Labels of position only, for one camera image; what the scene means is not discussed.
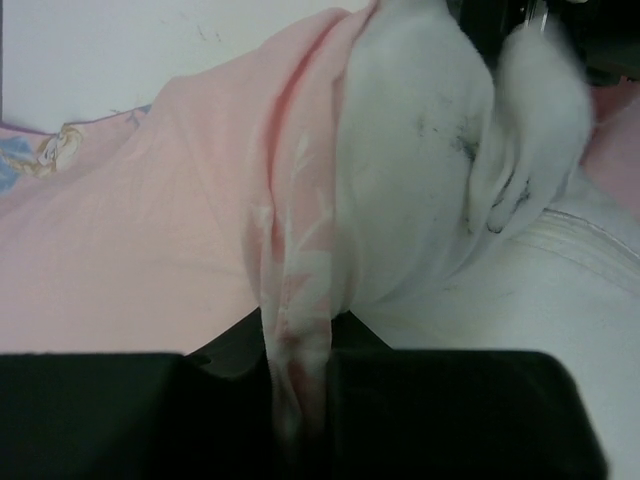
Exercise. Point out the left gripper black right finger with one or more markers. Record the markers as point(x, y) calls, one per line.
point(357, 352)

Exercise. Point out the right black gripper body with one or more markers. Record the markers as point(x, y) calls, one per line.
point(603, 34)

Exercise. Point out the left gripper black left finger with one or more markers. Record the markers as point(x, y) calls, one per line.
point(237, 353)

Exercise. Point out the pink purple pillowcase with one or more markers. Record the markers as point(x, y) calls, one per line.
point(223, 200)

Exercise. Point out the white pillow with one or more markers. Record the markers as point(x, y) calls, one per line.
point(464, 219)

